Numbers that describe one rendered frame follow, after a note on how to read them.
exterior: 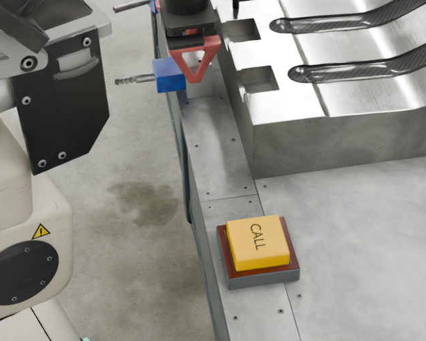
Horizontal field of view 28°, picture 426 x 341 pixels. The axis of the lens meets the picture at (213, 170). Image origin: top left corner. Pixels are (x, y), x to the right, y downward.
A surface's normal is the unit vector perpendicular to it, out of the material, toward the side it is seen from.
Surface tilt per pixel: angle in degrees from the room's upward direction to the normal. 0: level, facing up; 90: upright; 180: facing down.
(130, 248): 0
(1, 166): 24
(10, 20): 90
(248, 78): 90
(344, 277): 0
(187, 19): 1
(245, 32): 90
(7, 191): 90
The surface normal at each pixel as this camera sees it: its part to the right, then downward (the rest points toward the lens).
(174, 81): 0.18, 0.68
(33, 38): 0.54, 0.58
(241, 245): -0.02, -0.72
